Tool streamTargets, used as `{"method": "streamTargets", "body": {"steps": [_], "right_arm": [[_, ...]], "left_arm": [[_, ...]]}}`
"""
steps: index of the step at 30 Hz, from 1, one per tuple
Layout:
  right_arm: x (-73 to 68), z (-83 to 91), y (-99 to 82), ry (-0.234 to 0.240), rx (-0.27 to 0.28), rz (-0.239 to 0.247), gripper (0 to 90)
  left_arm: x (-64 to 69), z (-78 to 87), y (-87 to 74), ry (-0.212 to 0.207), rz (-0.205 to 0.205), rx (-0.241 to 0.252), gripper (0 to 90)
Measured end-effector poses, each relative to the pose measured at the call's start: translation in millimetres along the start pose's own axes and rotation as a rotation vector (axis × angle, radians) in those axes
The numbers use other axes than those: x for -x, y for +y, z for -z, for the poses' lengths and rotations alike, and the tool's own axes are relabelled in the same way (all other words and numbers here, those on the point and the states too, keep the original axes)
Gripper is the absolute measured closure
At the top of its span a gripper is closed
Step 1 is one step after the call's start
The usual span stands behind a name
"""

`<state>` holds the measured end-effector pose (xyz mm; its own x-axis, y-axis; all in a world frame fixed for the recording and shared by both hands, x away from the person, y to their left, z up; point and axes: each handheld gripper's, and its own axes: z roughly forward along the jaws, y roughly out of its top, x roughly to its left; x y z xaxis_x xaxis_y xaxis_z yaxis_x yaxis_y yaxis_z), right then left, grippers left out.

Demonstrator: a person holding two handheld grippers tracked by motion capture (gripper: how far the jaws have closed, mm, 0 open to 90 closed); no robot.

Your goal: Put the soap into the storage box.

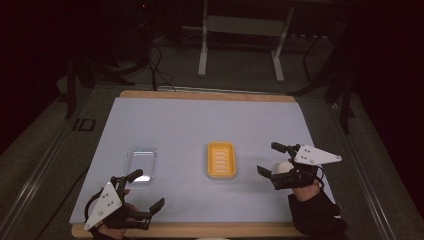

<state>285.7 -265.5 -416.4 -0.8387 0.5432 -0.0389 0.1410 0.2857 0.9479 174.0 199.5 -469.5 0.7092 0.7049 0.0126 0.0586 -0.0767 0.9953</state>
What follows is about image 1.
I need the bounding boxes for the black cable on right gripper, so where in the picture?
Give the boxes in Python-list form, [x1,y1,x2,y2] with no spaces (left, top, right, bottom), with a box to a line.
[314,165,326,190]

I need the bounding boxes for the light blue table mat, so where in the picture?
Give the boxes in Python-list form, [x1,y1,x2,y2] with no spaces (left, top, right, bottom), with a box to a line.
[69,97,336,225]

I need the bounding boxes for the white soap bar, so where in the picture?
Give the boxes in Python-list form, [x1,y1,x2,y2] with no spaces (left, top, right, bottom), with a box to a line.
[272,160,296,175]

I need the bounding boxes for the yellow soap dish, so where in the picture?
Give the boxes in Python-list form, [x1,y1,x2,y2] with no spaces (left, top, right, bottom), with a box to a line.
[206,141,238,180]

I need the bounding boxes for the person's left hand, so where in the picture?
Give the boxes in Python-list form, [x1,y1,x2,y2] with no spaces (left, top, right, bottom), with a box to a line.
[95,188,143,240]

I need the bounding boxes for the person's right hand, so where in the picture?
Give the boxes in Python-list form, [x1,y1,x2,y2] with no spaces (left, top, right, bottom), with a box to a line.
[287,158,322,203]

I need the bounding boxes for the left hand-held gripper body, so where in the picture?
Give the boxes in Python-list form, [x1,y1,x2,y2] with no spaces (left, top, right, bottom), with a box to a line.
[83,175,152,232]

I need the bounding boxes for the clear plastic container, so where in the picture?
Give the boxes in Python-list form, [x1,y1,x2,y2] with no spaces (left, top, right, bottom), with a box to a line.
[123,145,158,188]

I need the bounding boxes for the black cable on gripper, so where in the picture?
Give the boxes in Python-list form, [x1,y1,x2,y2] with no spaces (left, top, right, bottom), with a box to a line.
[84,194,102,221]
[314,165,326,190]

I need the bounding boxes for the black metal stand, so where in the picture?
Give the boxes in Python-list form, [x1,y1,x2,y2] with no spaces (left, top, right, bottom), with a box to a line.
[58,56,138,120]
[288,33,357,135]

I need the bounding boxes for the metal floor rail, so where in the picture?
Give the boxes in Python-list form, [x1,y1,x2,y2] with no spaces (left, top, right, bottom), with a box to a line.
[328,99,398,240]
[0,99,93,231]

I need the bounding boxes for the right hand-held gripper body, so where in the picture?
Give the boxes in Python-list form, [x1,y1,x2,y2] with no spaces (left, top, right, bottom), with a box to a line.
[270,143,343,191]

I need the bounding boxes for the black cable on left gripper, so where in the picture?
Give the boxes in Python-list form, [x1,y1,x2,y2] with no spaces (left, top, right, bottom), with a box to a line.
[84,194,102,221]

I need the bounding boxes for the white metal table frame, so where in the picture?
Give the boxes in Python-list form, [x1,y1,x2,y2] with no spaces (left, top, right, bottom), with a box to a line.
[197,0,296,84]

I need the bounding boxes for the black floor bracket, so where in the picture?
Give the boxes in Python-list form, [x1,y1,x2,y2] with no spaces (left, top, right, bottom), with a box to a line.
[72,117,97,132]

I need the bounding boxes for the black floor cables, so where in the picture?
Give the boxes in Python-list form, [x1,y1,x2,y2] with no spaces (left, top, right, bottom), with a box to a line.
[146,44,177,92]

